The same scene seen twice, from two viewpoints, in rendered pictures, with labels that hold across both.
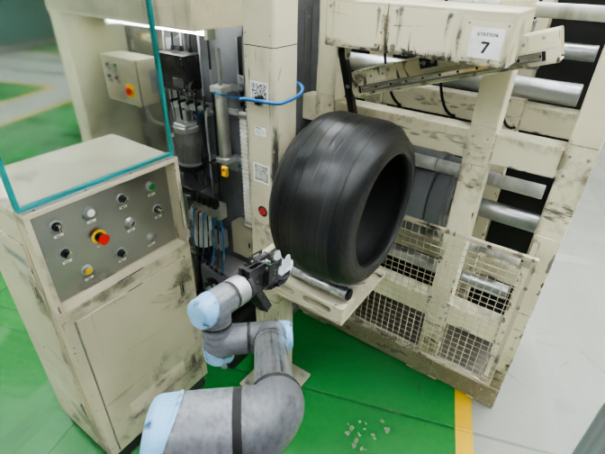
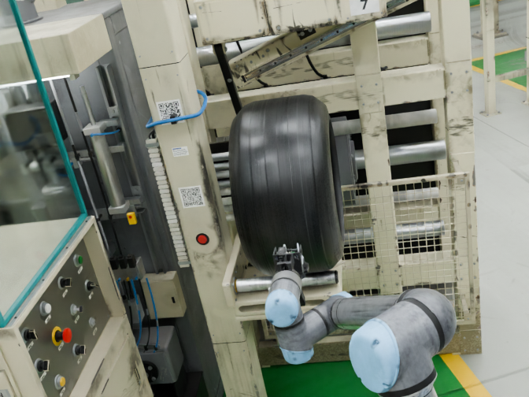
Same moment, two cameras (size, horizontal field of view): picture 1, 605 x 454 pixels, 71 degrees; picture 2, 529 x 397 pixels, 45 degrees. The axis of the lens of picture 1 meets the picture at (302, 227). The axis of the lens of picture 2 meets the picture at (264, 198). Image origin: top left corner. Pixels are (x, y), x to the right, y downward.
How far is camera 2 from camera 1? 82 cm
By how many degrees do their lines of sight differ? 21
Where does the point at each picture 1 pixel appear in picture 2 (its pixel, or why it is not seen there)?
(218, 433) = (422, 322)
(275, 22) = (174, 37)
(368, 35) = (249, 24)
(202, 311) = (286, 304)
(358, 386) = not seen: outside the picture
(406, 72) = (287, 47)
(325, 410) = not seen: outside the picture
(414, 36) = (297, 12)
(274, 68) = (183, 82)
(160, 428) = (386, 338)
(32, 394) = not seen: outside the picture
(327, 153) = (279, 139)
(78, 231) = (42, 335)
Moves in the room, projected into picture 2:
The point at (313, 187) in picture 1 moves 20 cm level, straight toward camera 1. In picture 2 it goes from (283, 175) to (319, 197)
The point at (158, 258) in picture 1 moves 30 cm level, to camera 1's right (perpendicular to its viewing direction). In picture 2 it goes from (112, 343) to (199, 304)
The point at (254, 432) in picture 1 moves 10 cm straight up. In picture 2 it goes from (442, 311) to (438, 265)
